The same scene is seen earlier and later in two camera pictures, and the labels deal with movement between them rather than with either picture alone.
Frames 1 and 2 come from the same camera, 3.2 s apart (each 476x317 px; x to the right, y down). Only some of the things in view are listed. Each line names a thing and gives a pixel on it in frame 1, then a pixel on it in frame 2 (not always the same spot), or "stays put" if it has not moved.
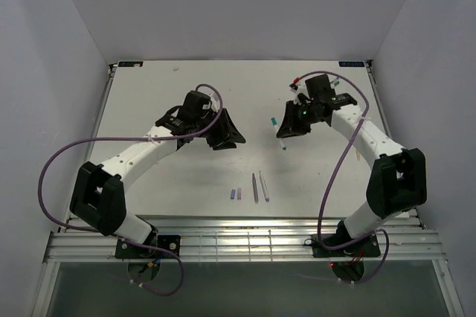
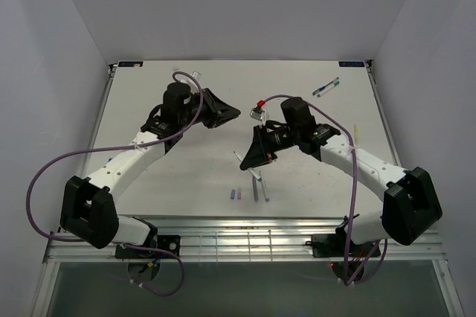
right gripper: x=291 y=126 → x=261 y=151
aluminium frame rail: x=241 y=239 stays put
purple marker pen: x=255 y=188 stays put
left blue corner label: x=130 y=63 stays put
